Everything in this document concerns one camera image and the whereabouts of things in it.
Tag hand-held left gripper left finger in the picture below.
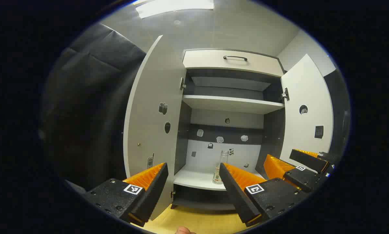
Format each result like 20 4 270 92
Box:
83 162 169 227

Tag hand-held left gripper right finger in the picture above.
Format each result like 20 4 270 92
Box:
219 162 308 227

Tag clear glass bottle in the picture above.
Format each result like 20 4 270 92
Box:
213 150 230 185

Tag grey cabinet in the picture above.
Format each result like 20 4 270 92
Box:
171 48 286 211

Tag grey cabinet door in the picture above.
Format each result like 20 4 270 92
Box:
123 35 187 221
280 54 334 171

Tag white cabinet shelf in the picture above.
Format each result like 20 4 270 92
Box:
182 95 285 115

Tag grey cabinet drawer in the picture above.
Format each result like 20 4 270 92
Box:
182 49 285 78

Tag black backdrop cloth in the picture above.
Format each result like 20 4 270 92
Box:
40 23 351 193

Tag ceiling light panel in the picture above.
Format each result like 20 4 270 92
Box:
135 0 215 19

